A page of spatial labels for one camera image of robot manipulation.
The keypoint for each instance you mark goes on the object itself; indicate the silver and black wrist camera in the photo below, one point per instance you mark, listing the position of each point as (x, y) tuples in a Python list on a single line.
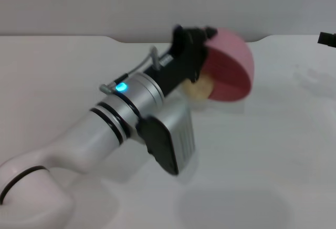
[(181, 134)]

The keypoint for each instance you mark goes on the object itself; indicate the pink plastic bowl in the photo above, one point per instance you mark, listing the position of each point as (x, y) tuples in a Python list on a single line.
[(231, 66)]

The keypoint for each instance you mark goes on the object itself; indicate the white and silver left robot arm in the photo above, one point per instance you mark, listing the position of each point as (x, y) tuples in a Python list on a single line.
[(92, 139)]

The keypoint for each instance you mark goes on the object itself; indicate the beige egg yolk pastry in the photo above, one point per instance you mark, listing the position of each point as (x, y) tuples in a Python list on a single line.
[(197, 88)]

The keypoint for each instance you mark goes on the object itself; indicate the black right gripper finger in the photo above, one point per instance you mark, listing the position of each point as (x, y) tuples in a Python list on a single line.
[(328, 39)]

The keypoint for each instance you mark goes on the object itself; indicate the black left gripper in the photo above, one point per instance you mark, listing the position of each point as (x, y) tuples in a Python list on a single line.
[(178, 63)]

